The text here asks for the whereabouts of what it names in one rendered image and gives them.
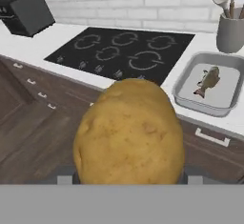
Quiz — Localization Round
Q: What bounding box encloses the black hob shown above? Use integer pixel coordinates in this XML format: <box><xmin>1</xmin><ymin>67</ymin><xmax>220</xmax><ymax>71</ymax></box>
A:
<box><xmin>43</xmin><ymin>26</ymin><xmax>196</xmax><ymax>88</ymax></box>

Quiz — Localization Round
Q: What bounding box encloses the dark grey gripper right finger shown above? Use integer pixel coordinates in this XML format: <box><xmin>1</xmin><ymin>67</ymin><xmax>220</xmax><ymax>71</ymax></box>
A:
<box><xmin>182</xmin><ymin>165</ymin><xmax>238</xmax><ymax>185</ymax></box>

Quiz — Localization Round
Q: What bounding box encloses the brown-grey fish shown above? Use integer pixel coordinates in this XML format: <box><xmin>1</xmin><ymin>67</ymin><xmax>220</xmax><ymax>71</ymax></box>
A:
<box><xmin>193</xmin><ymin>66</ymin><xmax>221</xmax><ymax>99</ymax></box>

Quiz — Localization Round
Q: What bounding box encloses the black toaster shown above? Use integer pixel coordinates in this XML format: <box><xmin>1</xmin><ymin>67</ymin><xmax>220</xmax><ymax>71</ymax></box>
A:
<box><xmin>0</xmin><ymin>0</ymin><xmax>56</xmax><ymax>38</ymax></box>

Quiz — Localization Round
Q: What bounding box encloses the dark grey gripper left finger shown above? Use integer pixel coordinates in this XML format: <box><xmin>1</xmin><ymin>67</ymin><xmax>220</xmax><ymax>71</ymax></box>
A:
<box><xmin>28</xmin><ymin>165</ymin><xmax>81</xmax><ymax>185</ymax></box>

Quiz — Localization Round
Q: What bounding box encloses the grey tupperware tray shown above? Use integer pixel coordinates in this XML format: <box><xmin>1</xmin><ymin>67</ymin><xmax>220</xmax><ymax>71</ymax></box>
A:
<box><xmin>172</xmin><ymin>51</ymin><xmax>244</xmax><ymax>118</ymax></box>

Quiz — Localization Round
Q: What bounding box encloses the grey utensil pot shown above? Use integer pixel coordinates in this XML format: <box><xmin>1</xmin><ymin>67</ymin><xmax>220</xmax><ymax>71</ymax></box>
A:
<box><xmin>215</xmin><ymin>10</ymin><xmax>244</xmax><ymax>54</ymax></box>

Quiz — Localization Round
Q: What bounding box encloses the brown wooden drawer front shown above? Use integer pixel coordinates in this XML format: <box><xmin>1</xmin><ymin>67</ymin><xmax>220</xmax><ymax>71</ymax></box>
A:
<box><xmin>177</xmin><ymin>115</ymin><xmax>244</xmax><ymax>185</ymax></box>

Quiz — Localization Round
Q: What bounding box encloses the yellow-brown potato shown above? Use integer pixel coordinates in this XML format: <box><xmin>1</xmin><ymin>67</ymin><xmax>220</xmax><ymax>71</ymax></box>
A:
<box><xmin>72</xmin><ymin>77</ymin><xmax>186</xmax><ymax>185</ymax></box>

